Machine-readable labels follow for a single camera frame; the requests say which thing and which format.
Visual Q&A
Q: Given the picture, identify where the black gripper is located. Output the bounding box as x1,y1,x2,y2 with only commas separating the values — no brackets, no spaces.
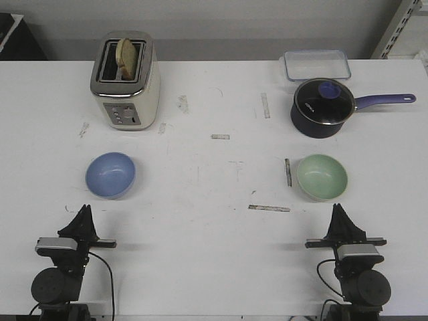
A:
58,205,116,264
304,203,387,249

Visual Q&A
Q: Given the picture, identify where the green bowl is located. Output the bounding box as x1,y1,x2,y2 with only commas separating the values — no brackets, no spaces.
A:
296,154,348,201

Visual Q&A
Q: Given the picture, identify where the blue bowl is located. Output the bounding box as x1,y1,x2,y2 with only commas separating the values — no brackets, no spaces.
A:
85,152,136,199

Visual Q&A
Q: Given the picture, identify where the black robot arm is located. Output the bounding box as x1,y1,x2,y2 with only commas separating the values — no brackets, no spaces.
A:
305,203,391,320
31,205,116,320

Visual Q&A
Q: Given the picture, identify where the dark blue saucepan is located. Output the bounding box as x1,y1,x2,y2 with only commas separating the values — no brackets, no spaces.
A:
290,78,417,138

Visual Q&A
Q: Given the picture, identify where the glass pot lid blue knob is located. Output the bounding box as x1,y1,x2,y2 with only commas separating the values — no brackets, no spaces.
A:
294,78,356,124

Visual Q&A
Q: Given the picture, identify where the cream and chrome toaster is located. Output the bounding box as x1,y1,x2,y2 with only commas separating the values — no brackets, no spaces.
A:
90,31,161,131

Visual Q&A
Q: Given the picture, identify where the clear plastic food container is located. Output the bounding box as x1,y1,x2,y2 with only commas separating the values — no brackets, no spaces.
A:
283,49,352,82

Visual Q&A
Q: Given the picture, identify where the slice of toast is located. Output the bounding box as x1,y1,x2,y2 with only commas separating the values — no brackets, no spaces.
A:
115,38,138,81

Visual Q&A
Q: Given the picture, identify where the white slotted metal rack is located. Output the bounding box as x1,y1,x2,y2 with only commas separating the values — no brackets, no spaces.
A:
370,1,427,60

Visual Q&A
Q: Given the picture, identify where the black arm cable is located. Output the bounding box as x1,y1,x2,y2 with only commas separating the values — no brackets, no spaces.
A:
316,259,345,302
87,251,116,318

